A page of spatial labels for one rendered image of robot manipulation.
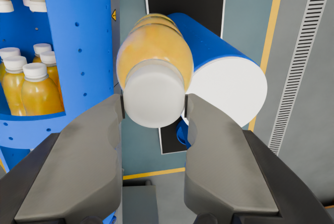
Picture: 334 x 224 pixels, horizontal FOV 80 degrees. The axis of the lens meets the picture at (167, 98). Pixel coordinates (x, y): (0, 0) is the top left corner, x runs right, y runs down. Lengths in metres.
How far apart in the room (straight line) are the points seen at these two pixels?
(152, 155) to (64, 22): 1.96
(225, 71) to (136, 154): 1.73
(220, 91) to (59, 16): 0.45
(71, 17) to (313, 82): 2.22
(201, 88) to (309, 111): 2.05
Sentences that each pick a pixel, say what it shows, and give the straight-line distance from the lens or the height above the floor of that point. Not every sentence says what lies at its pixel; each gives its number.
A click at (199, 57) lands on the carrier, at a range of 0.62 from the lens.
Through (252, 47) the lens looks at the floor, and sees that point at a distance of 1.85.
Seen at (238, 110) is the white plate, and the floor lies 1.04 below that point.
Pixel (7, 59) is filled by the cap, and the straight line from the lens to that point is 0.53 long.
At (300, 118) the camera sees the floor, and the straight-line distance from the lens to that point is 2.56.
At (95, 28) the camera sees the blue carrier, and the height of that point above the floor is 1.16.
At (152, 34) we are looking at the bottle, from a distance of 0.16.
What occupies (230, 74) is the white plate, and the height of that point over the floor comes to 1.04.
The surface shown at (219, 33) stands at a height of 0.15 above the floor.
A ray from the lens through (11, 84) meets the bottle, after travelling 0.52.
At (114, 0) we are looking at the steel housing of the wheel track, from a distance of 0.67.
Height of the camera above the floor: 1.54
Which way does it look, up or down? 59 degrees down
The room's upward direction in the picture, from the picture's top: 166 degrees clockwise
